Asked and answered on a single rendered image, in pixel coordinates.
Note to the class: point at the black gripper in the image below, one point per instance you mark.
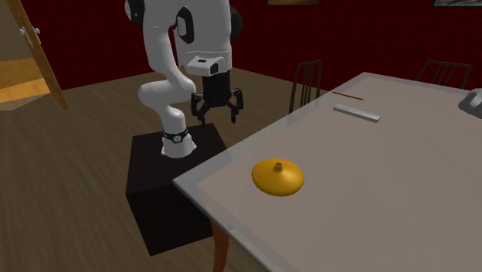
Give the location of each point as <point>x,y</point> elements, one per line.
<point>216,88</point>

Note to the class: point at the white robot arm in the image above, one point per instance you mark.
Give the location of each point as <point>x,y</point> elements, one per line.
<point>205,34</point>

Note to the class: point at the dark slatted chair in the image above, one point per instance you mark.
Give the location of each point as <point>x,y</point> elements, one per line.
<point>305,86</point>
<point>444,72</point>

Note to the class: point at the dark robot stand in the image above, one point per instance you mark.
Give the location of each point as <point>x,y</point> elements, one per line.
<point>158,177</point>

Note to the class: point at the yellow domed lid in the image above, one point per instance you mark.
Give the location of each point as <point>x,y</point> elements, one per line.
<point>278,180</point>

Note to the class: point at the thin brown stick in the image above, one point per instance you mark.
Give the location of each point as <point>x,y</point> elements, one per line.
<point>348,96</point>

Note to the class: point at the grey flat bar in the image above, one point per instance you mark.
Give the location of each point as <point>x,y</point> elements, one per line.
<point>357,113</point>

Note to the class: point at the wooden door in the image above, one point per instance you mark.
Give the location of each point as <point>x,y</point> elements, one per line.
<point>45,64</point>

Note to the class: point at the glass top dining table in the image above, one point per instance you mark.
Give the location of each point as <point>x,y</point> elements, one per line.
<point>376,180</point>

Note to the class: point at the grey rounded object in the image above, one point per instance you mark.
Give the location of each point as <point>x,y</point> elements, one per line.
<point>472,103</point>

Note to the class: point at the framed wall picture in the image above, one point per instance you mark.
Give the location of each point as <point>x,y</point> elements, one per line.
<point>457,2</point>
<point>293,2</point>

